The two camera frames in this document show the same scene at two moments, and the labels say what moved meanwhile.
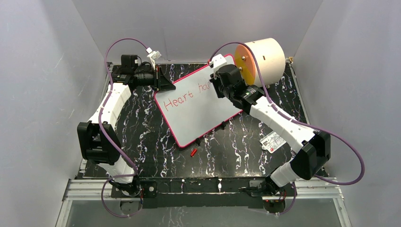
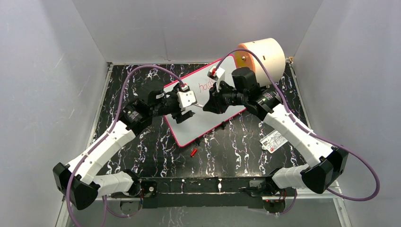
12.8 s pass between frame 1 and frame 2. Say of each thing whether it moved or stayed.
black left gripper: moved
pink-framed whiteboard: stayed
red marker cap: stayed
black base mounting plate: stayed
